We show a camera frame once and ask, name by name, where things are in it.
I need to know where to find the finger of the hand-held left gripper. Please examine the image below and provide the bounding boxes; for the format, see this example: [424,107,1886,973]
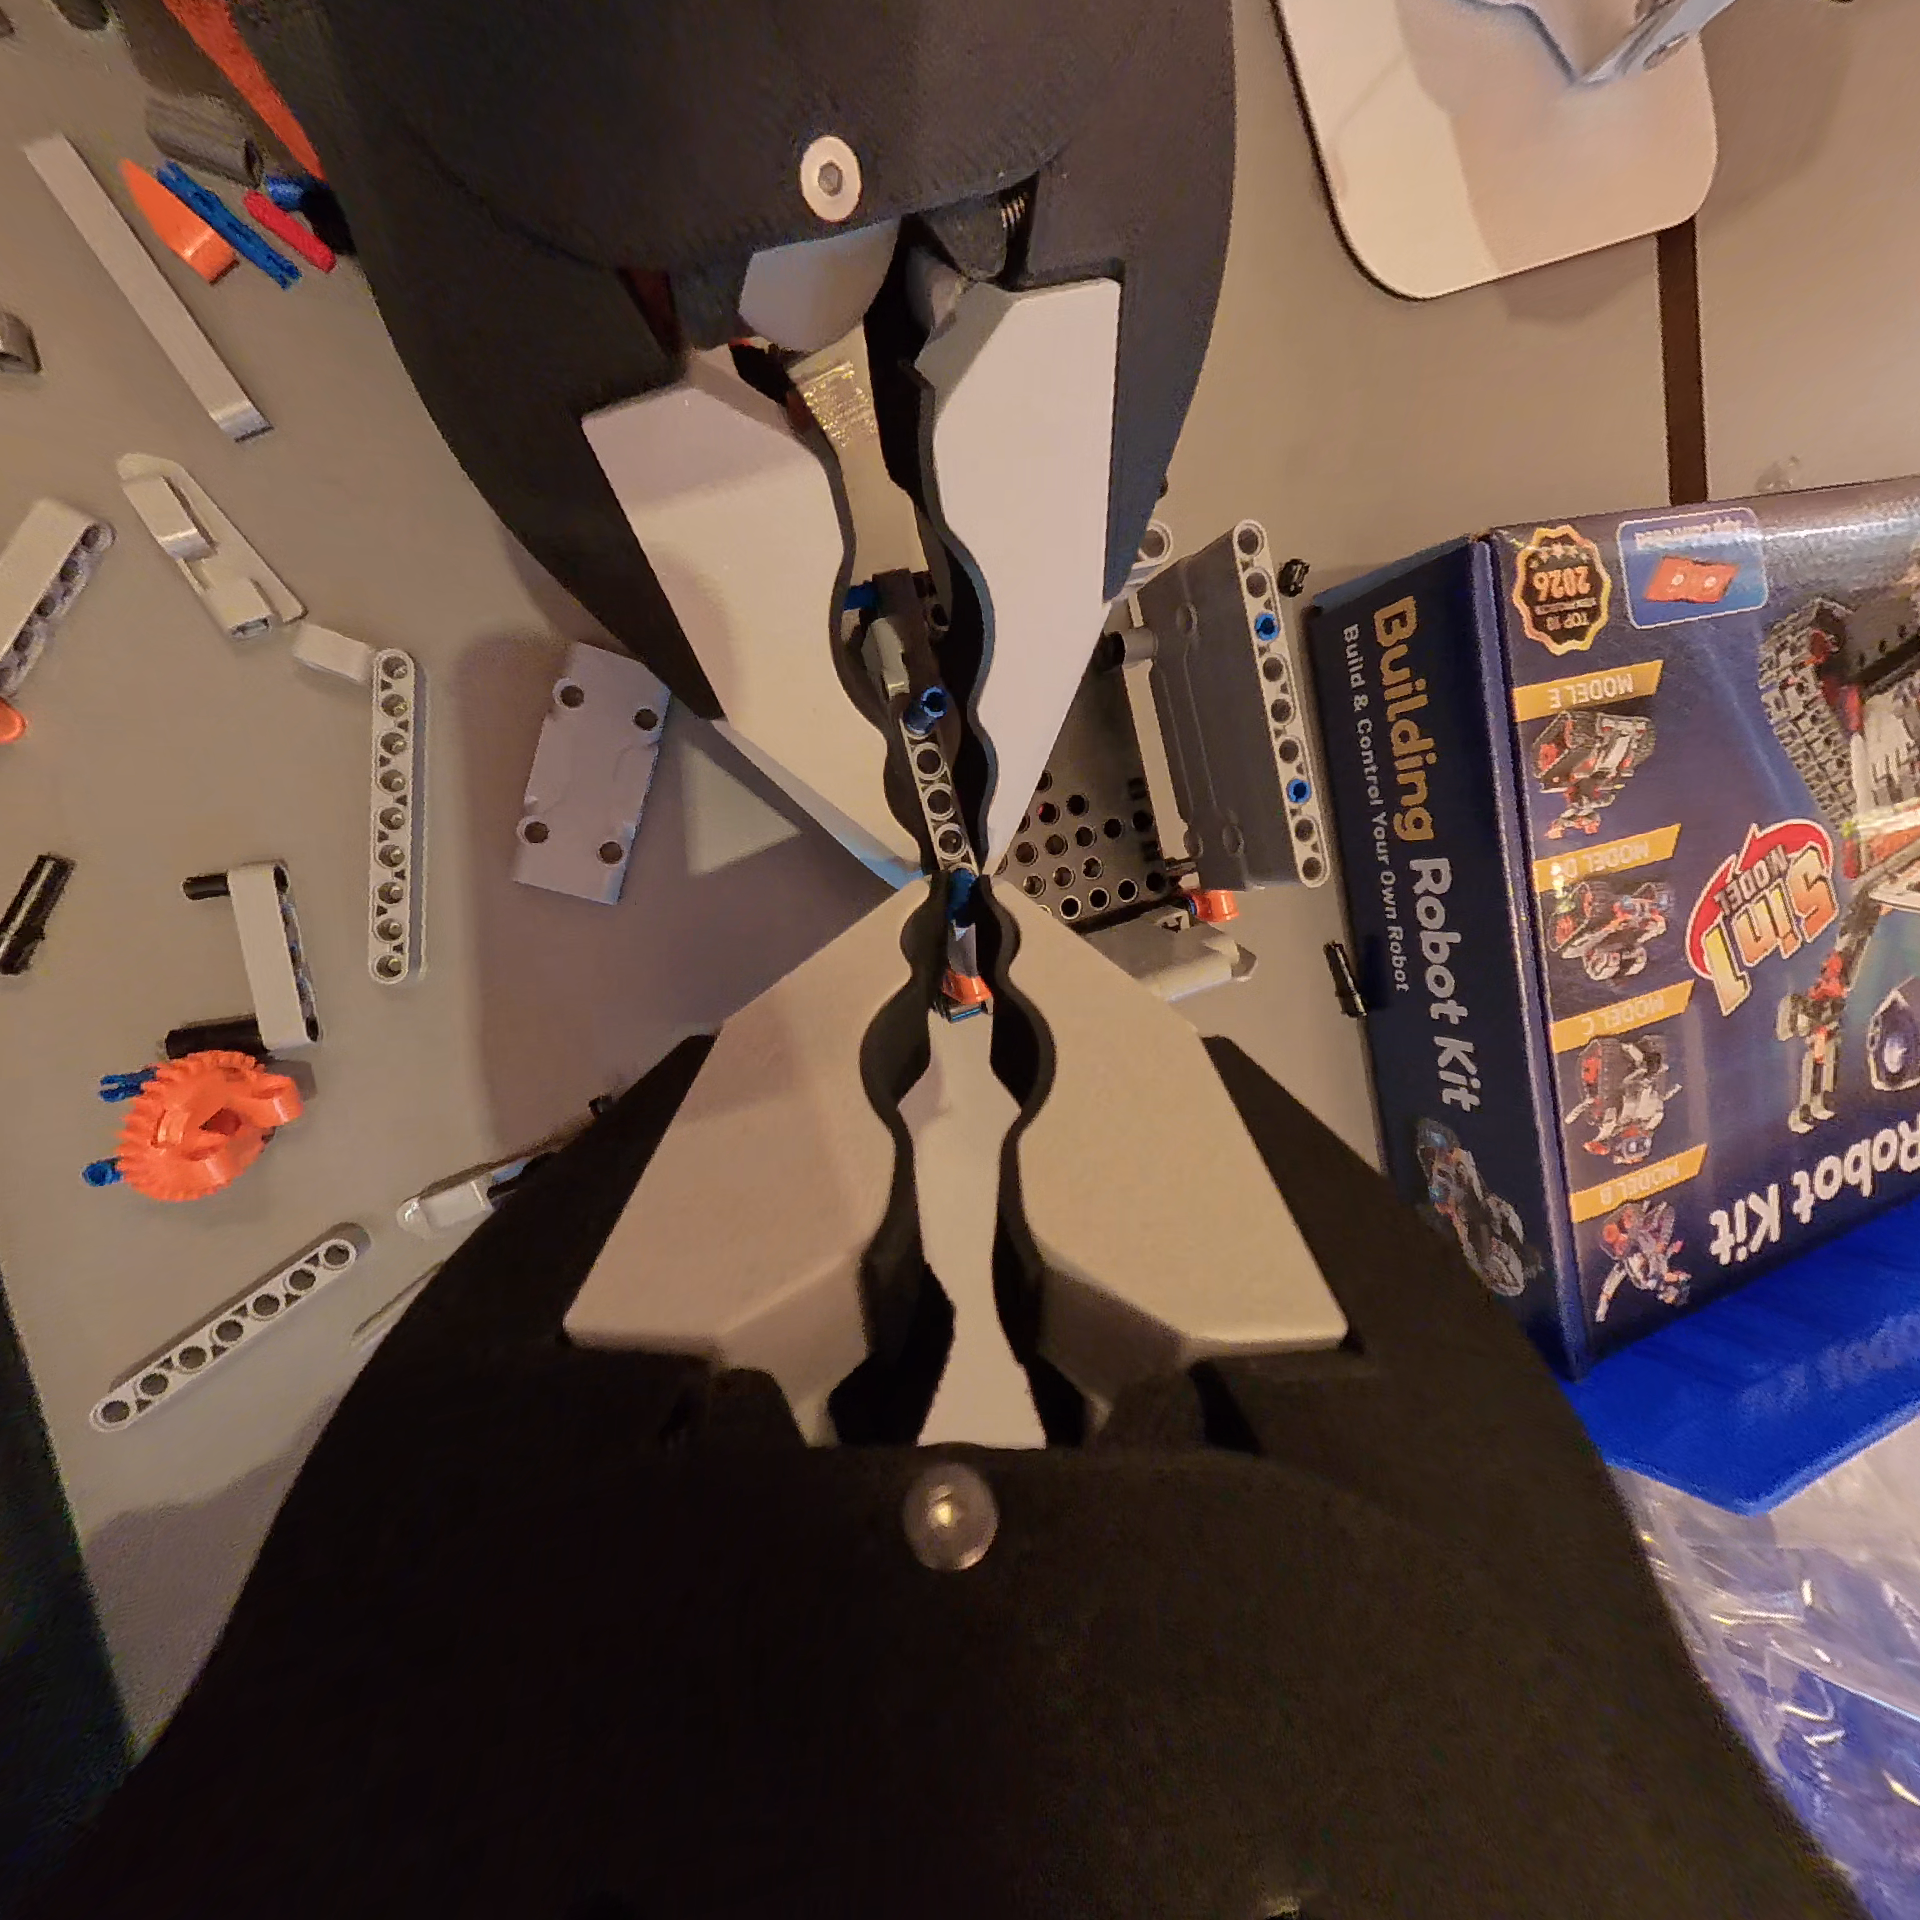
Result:
[919,274,1124,877]
[579,375,924,888]

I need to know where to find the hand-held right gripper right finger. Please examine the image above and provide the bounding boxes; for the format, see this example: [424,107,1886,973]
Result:
[979,877,1352,1450]

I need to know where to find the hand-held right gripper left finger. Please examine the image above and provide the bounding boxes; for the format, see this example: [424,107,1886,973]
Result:
[562,877,949,1450]

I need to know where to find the grey black robot model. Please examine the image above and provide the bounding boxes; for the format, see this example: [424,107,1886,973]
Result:
[996,523,1339,1000]

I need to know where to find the orange gear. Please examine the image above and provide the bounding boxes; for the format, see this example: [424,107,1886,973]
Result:
[83,1050,311,1207]

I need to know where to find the grey flat panel piece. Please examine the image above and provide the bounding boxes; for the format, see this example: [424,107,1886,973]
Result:
[510,643,674,907]

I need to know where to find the orange grey small subassembly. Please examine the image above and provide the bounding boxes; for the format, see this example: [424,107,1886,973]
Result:
[397,1147,572,1240]

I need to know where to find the orange wedge piece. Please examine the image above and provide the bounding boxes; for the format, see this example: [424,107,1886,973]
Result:
[121,156,240,285]

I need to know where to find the smooth light grey bar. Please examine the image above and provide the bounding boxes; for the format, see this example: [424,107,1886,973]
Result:
[23,133,276,442]

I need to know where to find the light grey connector pieces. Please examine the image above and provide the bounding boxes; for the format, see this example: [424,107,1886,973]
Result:
[116,454,378,685]

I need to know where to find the robot kit box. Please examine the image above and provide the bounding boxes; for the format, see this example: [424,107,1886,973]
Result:
[1304,476,1920,1380]

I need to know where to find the wooden board document stand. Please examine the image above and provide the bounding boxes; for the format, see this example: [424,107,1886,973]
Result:
[1272,0,1721,301]

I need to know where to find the short light grey beam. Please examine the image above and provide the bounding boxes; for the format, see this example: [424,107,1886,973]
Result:
[0,498,119,700]

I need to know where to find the black perforated panel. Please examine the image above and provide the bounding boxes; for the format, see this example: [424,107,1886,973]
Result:
[0,1260,131,1849]

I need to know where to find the clear plastic bag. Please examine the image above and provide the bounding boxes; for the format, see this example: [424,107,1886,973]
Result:
[1620,1441,1920,1920]

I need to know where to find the grey frame with black pins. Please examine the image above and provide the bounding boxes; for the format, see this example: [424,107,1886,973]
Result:
[162,858,325,1061]

